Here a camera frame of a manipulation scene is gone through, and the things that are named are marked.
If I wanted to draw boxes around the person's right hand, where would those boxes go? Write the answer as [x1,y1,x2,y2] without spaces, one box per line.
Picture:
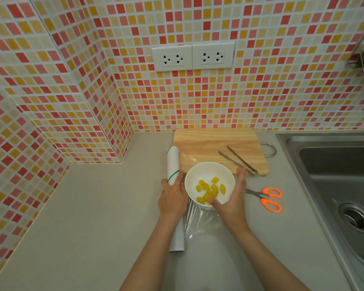
[208,167,251,232]

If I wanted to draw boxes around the white wall socket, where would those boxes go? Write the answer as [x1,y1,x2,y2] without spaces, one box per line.
[192,42,236,70]
[151,44,193,72]

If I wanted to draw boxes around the clear cling film sheet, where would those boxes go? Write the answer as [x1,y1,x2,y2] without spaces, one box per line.
[180,151,228,243]

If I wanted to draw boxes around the pile of yellow fruit pieces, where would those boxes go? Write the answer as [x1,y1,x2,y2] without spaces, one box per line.
[195,176,227,206]

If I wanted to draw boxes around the white cling film roll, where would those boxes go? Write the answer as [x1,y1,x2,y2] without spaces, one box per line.
[166,145,189,253]

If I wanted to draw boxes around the metal tongs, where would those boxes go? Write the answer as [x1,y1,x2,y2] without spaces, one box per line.
[218,145,258,176]

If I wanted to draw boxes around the orange handled scissors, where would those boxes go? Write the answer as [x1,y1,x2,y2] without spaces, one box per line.
[245,187,283,213]

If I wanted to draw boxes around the person's right forearm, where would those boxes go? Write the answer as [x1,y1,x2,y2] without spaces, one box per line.
[227,225,310,291]

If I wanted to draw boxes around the person's left hand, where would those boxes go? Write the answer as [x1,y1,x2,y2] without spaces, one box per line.
[158,178,189,223]

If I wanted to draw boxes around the wooden cutting board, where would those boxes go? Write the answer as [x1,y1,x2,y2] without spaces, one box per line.
[172,128,277,177]

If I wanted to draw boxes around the metal sink drain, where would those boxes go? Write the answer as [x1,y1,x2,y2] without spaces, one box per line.
[339,202,364,233]

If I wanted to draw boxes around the stainless steel sink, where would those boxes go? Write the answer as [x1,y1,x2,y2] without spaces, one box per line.
[275,131,364,291]

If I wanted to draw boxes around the white bowl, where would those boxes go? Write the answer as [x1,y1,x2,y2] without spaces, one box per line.
[184,162,237,211]

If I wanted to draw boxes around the person's left forearm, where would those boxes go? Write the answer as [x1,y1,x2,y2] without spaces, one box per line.
[119,216,184,291]

